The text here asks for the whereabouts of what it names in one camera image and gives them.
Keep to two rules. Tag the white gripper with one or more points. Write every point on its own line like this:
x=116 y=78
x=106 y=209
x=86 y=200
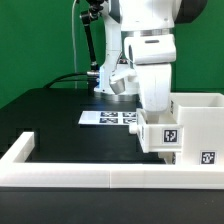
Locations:
x=151 y=57

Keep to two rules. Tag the white drawer cabinet box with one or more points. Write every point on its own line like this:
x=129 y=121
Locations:
x=202 y=117

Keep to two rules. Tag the white drawer tray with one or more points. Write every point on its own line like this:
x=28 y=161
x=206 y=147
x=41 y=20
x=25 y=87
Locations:
x=173 y=160
x=164 y=136

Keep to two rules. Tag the white front drawer tray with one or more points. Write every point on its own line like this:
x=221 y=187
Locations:
x=173 y=160

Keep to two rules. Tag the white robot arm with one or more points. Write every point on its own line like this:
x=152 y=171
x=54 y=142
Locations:
x=129 y=18

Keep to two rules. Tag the white U-shaped border fence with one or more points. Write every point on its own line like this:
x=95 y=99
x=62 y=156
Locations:
x=16 y=171

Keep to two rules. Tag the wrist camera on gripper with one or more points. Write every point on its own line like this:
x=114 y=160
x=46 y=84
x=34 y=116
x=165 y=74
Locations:
x=122 y=81

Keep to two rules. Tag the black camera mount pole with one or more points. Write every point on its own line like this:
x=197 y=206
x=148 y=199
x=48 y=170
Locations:
x=87 y=17

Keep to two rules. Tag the white marker base plate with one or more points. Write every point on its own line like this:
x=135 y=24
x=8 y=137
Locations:
x=107 y=118

